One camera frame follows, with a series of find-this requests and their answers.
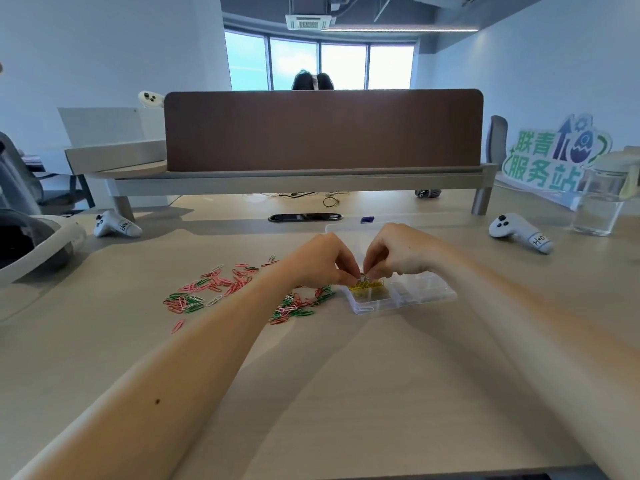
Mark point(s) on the person's right hand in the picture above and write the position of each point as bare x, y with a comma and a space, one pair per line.
410, 249

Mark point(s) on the person's left hand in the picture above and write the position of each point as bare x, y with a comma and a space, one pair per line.
325, 262

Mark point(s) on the person's right fingers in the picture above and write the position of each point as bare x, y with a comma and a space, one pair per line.
380, 259

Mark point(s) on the person's left fingers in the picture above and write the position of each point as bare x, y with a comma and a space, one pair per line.
347, 269

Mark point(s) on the yellow paper clip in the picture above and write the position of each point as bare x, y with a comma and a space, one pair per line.
367, 282

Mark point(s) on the person's left forearm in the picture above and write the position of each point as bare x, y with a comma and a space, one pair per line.
165, 374

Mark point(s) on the person's right forearm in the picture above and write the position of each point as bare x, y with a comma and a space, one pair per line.
540, 319

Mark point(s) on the heap of yellow clips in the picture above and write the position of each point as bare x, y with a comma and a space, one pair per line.
372, 290

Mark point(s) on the clear plastic compartment box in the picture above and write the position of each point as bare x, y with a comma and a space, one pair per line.
425, 292

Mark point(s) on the dark round object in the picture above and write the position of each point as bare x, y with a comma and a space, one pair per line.
428, 193

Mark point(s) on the pile of coloured paper clips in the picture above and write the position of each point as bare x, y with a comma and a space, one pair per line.
220, 289

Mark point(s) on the white handheld controller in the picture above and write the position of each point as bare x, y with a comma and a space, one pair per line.
112, 224
515, 232

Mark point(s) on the brown desk partition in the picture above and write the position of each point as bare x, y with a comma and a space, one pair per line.
325, 129

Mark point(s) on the grey chair back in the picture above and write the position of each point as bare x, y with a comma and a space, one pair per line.
497, 139

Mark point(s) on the green and blue sign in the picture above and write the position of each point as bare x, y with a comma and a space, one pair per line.
545, 159

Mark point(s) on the window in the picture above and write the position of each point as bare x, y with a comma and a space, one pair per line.
345, 64

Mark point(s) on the clear water bottle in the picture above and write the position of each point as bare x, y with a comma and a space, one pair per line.
597, 204

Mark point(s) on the linear ceiling light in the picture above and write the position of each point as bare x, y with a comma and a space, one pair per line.
400, 28

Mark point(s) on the ceiling air conditioner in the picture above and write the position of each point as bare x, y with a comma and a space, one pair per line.
309, 22

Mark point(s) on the white device with black dots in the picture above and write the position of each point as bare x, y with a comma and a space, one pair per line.
151, 98

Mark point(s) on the white box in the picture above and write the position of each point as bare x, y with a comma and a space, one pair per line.
105, 124

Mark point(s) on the white VR headset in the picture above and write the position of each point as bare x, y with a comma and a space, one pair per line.
35, 244

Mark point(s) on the grey mesh office chair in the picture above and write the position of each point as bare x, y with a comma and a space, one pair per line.
20, 184

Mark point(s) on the grey desk shelf frame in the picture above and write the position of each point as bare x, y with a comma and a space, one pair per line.
300, 182

